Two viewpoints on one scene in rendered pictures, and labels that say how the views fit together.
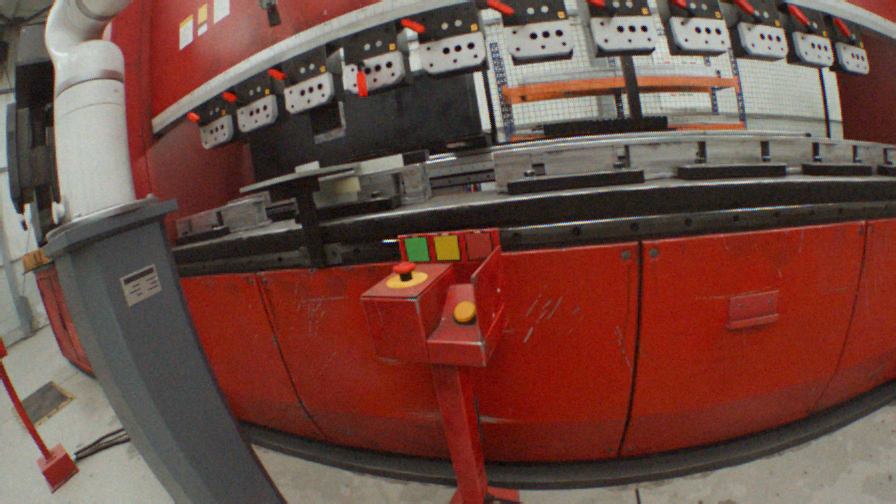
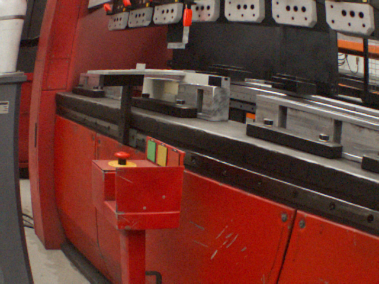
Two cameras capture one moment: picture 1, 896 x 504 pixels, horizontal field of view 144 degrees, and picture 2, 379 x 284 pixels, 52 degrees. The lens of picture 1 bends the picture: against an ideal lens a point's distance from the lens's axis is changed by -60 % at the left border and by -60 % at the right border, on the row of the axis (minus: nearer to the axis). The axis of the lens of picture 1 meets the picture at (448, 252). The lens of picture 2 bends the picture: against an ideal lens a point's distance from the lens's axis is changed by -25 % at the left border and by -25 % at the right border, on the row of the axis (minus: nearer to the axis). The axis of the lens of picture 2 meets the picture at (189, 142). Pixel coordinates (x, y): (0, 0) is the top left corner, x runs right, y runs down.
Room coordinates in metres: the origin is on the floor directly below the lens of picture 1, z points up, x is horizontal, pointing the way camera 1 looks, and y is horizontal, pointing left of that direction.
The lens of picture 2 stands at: (-0.22, -0.75, 1.04)
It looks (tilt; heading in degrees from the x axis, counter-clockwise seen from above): 9 degrees down; 38
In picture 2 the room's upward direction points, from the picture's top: 5 degrees clockwise
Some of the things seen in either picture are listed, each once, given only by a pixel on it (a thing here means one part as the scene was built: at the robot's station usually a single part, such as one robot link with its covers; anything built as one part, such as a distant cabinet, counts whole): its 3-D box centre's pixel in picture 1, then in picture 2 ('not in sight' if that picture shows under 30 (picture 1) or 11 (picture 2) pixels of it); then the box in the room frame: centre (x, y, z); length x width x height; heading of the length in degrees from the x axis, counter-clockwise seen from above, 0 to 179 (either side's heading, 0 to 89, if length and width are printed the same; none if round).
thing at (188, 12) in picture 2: (362, 78); (189, 13); (0.88, 0.14, 1.20); 0.04 x 0.02 x 0.10; 163
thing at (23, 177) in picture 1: (20, 161); not in sight; (0.77, 1.61, 1.42); 0.45 x 0.12 x 0.36; 63
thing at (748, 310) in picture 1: (755, 309); not in sight; (0.53, -0.67, 0.59); 0.15 x 0.02 x 0.07; 73
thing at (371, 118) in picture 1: (347, 140); (246, 49); (1.54, 0.34, 1.12); 1.13 x 0.02 x 0.44; 73
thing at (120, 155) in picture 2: (405, 273); (122, 160); (0.60, 0.08, 0.79); 0.04 x 0.04 x 0.04
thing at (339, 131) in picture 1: (327, 122); (177, 35); (0.98, 0.27, 1.13); 0.10 x 0.02 x 0.10; 73
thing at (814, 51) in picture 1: (804, 36); not in sight; (0.58, -1.05, 1.26); 0.15 x 0.09 x 0.17; 73
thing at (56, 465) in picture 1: (19, 408); not in sight; (0.53, 2.13, 0.41); 0.25 x 0.20 x 0.83; 163
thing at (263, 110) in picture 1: (262, 101); (148, 8); (1.05, 0.48, 1.26); 0.15 x 0.09 x 0.17; 73
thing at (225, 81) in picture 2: (390, 162); (204, 79); (0.94, 0.11, 0.99); 0.20 x 0.03 x 0.03; 73
